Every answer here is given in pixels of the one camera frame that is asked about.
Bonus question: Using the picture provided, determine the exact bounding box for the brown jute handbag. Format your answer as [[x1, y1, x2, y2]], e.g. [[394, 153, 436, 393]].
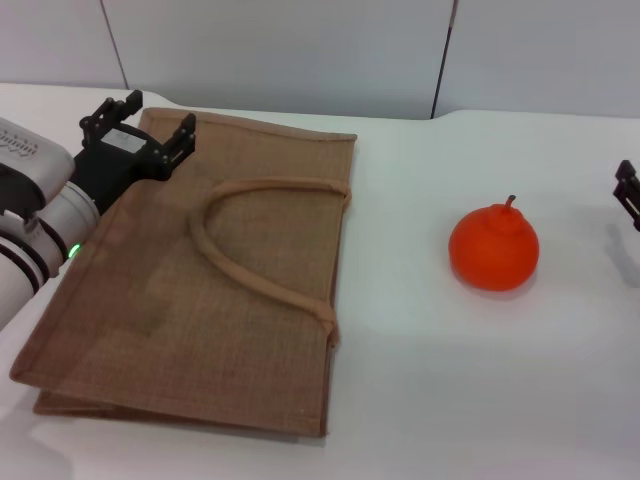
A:
[[9, 107, 359, 437]]

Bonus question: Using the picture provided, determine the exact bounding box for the orange toy fruit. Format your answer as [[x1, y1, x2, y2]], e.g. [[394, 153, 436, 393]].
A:
[[448, 194, 541, 292]]

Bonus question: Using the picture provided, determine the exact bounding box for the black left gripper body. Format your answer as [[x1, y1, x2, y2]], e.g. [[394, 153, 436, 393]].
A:
[[69, 124, 175, 216]]

